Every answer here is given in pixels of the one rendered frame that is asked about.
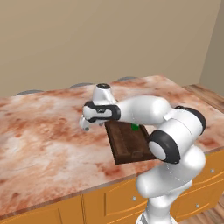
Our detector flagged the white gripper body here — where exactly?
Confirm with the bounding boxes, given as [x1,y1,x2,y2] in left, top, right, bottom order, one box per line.
[79,115,106,132]

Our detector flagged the dark brown wooden tray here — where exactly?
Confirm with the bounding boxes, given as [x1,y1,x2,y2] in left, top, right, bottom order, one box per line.
[104,120,158,165]

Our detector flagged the grey round stool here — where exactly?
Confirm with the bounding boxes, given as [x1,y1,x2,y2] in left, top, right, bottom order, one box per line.
[15,88,46,96]
[69,82,95,88]
[116,76,139,81]

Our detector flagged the orange drawer front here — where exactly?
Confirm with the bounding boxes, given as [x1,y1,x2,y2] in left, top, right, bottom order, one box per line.
[174,179,224,221]
[193,150,224,186]
[104,177,149,217]

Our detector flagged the narrow orange cupboard panel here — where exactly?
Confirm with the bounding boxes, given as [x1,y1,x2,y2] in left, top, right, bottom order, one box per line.
[81,186,108,224]

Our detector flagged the orange cupboard door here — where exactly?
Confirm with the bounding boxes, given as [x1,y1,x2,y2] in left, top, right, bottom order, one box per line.
[0,194,85,224]

